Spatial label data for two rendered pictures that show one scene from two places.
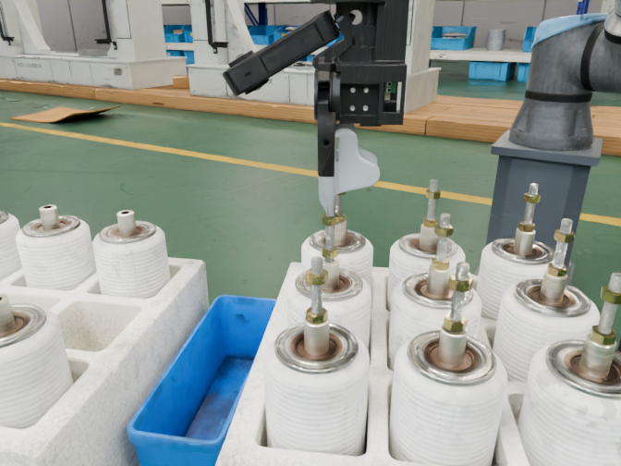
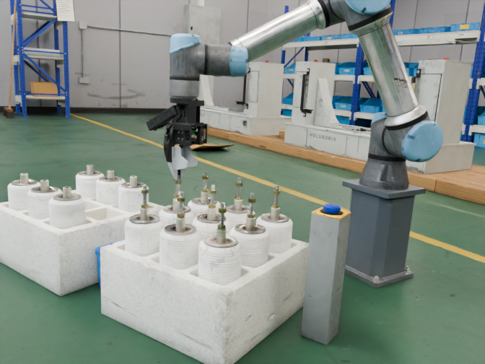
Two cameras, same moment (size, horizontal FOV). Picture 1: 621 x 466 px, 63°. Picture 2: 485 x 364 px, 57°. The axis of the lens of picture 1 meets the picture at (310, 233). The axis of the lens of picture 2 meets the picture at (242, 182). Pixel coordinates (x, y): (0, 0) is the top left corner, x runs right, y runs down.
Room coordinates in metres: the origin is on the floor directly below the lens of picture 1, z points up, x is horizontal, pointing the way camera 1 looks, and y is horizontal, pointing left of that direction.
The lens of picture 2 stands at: (-0.48, -0.69, 0.60)
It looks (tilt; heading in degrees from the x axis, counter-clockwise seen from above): 12 degrees down; 26
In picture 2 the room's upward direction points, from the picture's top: 3 degrees clockwise
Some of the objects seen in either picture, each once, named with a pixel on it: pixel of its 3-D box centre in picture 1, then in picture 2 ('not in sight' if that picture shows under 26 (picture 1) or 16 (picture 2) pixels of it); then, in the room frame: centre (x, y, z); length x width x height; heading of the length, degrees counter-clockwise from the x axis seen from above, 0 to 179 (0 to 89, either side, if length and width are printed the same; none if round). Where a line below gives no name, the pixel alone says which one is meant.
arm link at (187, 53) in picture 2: not in sight; (186, 58); (0.50, -0.04, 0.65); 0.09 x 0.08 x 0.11; 127
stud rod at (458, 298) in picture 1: (457, 304); (180, 207); (0.36, -0.12, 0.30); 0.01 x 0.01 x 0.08
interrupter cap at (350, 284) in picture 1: (328, 284); (177, 209); (0.49, -0.02, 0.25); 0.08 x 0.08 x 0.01
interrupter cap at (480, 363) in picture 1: (450, 357); (180, 230); (0.36, -0.12, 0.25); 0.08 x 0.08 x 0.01
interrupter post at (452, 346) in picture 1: (452, 345); (180, 224); (0.36, -0.12, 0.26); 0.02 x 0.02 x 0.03
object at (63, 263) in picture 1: (64, 283); (110, 204); (0.66, 0.37, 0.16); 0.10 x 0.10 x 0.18
